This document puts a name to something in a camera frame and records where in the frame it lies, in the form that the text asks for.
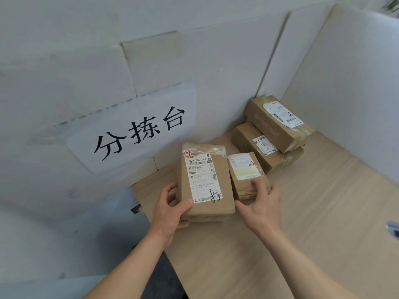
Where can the person's left hand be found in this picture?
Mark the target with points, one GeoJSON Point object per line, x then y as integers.
{"type": "Point", "coordinates": [168, 217]}

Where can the person's right hand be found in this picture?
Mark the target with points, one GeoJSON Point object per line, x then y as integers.
{"type": "Point", "coordinates": [266, 211]}

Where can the small taped box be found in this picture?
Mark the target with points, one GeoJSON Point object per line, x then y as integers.
{"type": "Point", "coordinates": [243, 186]}

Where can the box with red 2-7 tag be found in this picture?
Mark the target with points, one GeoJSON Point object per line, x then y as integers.
{"type": "Point", "coordinates": [226, 183]}

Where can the long label small cardboard box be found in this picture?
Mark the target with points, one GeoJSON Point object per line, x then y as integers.
{"type": "Point", "coordinates": [268, 127]}

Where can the person's left forearm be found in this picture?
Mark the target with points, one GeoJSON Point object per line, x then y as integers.
{"type": "Point", "coordinates": [124, 270]}

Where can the person's right forearm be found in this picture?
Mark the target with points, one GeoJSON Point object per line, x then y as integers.
{"type": "Point", "coordinates": [302, 270]}

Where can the small grey round table fitting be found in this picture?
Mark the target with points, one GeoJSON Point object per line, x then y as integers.
{"type": "Point", "coordinates": [393, 230]}

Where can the white partition board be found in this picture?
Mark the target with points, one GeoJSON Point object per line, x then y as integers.
{"type": "Point", "coordinates": [349, 90]}

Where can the green potted trailing plant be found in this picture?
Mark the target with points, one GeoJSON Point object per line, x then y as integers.
{"type": "Point", "coordinates": [391, 6]}

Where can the grey wall socket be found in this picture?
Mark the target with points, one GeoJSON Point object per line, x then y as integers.
{"type": "Point", "coordinates": [136, 209]}

